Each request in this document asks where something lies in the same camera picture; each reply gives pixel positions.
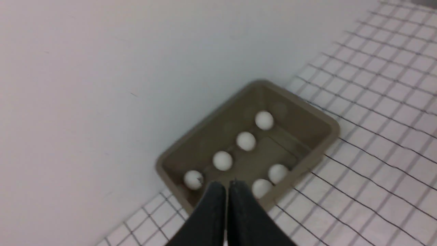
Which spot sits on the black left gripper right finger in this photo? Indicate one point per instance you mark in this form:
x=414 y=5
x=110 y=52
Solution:
x=248 y=224

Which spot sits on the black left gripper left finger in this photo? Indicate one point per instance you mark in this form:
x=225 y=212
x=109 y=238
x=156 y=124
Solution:
x=206 y=225

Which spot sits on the white ping-pong ball with logo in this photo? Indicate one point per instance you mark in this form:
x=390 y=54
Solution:
x=193 y=180

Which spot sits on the olive green plastic bin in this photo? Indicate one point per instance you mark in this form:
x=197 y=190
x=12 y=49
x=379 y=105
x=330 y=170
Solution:
x=298 y=140

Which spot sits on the white checkered tablecloth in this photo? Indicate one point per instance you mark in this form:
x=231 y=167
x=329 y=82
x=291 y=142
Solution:
x=376 y=184

